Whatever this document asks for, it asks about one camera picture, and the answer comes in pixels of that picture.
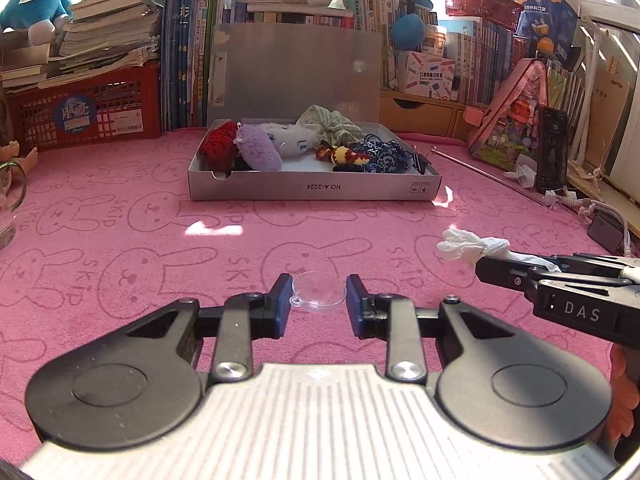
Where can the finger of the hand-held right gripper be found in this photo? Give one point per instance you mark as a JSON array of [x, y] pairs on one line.
[[590, 261], [500, 270]]

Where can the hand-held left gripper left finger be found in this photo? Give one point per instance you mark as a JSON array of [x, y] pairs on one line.
[[280, 305]]

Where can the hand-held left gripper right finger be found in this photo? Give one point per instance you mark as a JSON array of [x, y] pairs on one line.
[[355, 305]]

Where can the small clear plastic cup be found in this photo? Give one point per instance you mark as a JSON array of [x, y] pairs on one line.
[[320, 292]]

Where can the white tissue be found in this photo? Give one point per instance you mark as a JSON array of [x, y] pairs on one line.
[[470, 247]]

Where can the yellow red crochet toy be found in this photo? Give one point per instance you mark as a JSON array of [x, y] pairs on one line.
[[345, 155]]

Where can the purple plush toy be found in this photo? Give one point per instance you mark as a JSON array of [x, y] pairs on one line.
[[257, 147]]

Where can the white plush toy with eye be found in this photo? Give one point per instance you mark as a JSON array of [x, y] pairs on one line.
[[290, 140]]

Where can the red crochet scrunchie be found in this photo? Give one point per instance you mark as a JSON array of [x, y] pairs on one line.
[[217, 145]]

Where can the green floral cloth scrunchie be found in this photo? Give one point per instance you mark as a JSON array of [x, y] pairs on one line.
[[330, 122]]

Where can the grey cardboard box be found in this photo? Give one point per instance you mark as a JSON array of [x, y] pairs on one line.
[[300, 75]]

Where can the black power adapter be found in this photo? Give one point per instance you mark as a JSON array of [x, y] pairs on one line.
[[607, 232]]

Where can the white folded paper figure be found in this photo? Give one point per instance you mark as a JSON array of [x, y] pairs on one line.
[[522, 172]]

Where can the thin metal rod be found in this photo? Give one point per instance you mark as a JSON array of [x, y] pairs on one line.
[[480, 170]]

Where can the black phone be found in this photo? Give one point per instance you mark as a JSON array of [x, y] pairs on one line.
[[552, 150]]

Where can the black binder clip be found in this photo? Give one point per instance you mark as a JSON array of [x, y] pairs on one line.
[[422, 160]]

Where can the pink picture box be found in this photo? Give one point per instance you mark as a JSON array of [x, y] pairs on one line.
[[510, 120]]

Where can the wooden drawer organizer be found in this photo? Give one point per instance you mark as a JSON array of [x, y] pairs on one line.
[[425, 115]]

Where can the pink bunny print mat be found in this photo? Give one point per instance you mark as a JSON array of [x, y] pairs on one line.
[[125, 220]]

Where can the white metal rack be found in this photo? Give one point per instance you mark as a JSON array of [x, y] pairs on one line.
[[592, 60]]

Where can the white label printer box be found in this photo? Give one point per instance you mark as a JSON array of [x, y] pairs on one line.
[[430, 75]]

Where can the blue mask package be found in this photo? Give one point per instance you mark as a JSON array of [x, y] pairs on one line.
[[545, 20]]

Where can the large blue round plush toy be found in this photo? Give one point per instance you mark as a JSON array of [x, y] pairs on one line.
[[407, 30]]

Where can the red plastic basket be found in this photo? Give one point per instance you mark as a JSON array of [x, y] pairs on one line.
[[110, 110]]

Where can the row of upright blue books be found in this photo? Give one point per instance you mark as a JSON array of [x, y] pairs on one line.
[[182, 60]]

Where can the small red mesh basket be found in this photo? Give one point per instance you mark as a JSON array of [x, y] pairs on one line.
[[480, 5]]

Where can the clear glass mug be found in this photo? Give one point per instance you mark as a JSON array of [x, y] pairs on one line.
[[5, 220]]

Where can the brown-haired doll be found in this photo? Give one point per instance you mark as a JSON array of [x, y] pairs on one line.
[[15, 152]]

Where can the stack of worn books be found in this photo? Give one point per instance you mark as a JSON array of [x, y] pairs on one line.
[[110, 25]]

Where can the blue cat plush toy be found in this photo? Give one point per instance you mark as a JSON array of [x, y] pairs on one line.
[[30, 5]]

